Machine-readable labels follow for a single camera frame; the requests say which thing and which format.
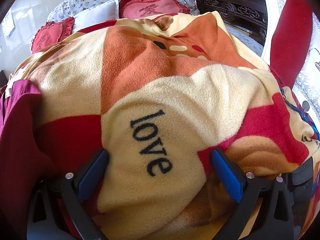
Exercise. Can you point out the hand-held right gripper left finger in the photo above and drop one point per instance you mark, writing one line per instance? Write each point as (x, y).
(92, 176)

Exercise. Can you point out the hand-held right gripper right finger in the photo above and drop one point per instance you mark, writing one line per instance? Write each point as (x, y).
(228, 177)

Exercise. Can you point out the maroon sweatshirt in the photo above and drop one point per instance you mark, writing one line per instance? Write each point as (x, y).
(20, 142)

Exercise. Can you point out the printed fleece blanket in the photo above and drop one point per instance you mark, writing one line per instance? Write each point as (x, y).
(175, 92)

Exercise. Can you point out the floral bed sheet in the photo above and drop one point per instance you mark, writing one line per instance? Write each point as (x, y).
(247, 41)

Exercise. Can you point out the small red heart pillow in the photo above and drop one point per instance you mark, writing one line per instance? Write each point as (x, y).
(50, 36)

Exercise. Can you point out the white armchair with red upholstery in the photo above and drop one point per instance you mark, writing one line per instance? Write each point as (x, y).
(287, 42)

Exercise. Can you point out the white pillow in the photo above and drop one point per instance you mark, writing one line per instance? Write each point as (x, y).
(95, 15)

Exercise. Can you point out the dark carved wooden headboard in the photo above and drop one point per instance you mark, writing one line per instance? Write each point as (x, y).
(225, 5)

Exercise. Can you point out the large red heart pillow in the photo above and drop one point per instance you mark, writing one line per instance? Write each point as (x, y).
(150, 8)

